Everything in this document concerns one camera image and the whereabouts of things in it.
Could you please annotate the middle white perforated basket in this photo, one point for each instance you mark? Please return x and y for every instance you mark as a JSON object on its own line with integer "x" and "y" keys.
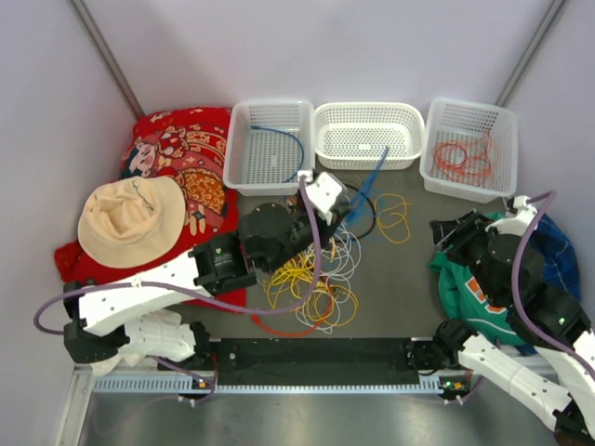
{"x": 361, "y": 136}

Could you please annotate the beige bucket hat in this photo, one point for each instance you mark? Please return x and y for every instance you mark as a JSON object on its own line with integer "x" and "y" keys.
{"x": 132, "y": 222}

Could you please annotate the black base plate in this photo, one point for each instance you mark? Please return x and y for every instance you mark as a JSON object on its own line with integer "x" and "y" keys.
{"x": 306, "y": 361}

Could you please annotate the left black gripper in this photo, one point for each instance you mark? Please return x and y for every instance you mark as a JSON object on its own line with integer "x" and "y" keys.
{"x": 326, "y": 231}

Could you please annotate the red patterned cloth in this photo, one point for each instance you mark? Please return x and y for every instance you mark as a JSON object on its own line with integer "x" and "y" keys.
{"x": 188, "y": 146}

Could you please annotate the white mesh basket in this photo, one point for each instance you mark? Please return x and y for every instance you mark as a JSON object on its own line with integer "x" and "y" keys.
{"x": 471, "y": 150}
{"x": 269, "y": 141}

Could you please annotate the left white mesh basket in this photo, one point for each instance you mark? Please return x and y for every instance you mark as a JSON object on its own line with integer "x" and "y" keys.
{"x": 269, "y": 141}

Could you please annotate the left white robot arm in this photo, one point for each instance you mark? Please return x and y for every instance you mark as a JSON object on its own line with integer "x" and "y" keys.
{"x": 118, "y": 318}

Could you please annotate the white cloth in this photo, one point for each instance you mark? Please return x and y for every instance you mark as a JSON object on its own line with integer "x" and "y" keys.
{"x": 158, "y": 320}

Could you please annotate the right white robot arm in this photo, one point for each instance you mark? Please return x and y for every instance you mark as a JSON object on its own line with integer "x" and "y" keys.
{"x": 510, "y": 274}

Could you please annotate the grey slotted cable duct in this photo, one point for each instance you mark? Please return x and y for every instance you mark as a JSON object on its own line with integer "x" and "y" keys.
{"x": 183, "y": 384}

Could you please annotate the green jersey shirt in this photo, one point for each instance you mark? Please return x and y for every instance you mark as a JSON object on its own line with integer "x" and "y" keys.
{"x": 463, "y": 298}

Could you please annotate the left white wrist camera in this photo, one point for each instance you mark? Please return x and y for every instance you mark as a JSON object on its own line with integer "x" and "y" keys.
{"x": 323, "y": 191}

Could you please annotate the blue plaid cloth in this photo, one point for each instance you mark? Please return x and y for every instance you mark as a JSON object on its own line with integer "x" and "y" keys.
{"x": 560, "y": 268}

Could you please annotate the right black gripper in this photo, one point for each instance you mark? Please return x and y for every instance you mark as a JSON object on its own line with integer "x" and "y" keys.
{"x": 457, "y": 231}

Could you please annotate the right white mesh basket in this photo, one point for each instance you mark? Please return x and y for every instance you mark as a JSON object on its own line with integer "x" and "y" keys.
{"x": 471, "y": 150}

